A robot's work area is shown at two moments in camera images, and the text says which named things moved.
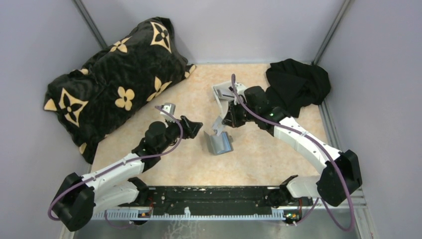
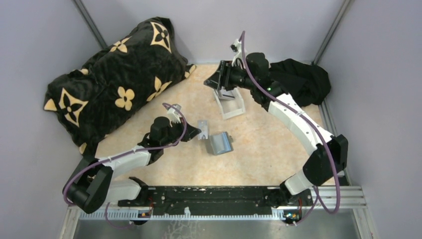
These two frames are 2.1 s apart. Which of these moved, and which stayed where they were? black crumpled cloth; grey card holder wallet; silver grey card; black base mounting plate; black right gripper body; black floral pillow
Moved: silver grey card; black right gripper body
Stayed: black base mounting plate; grey card holder wallet; black crumpled cloth; black floral pillow
